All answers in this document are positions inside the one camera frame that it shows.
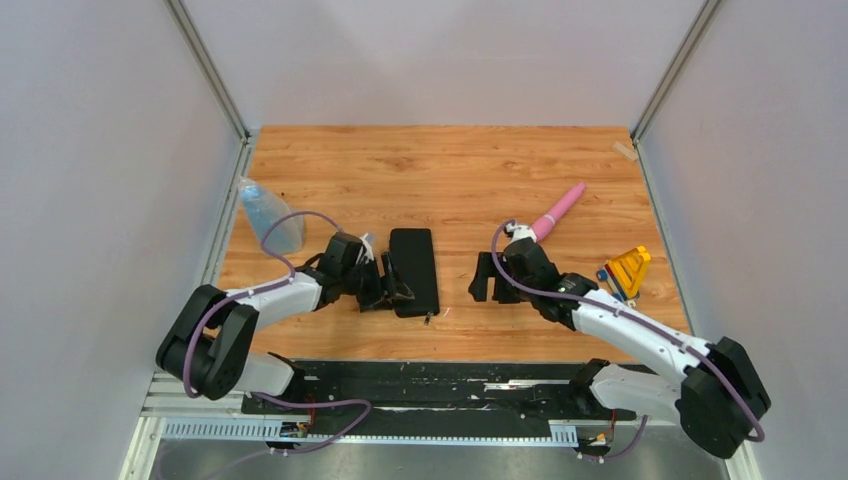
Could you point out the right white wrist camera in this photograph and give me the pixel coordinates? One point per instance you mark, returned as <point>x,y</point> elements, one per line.
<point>516,232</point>

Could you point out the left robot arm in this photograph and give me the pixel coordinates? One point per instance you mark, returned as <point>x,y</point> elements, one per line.
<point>208,347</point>

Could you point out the tape piece on table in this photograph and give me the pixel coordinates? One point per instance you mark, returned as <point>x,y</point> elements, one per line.
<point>626,150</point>

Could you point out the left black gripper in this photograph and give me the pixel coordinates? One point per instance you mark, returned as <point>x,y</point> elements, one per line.
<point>391,286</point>

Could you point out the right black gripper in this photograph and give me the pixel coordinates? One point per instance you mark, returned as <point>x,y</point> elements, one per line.
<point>486,269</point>

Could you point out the black zippered tool case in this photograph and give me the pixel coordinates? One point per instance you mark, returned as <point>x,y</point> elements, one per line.
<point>412,252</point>

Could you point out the clear blue spray bottle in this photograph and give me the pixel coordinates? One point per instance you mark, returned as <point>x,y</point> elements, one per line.
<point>263,208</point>

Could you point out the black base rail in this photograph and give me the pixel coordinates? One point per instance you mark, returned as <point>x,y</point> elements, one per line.
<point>454,399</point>

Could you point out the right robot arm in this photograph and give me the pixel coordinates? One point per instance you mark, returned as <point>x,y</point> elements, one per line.
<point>712,390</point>

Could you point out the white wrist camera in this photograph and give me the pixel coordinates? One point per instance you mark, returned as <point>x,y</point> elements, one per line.
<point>516,232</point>
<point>367,248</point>

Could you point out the pink hair trimmer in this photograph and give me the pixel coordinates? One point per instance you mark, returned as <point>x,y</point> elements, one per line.
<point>544,225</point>

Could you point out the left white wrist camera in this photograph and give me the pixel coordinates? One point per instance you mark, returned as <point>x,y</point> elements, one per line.
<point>367,248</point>

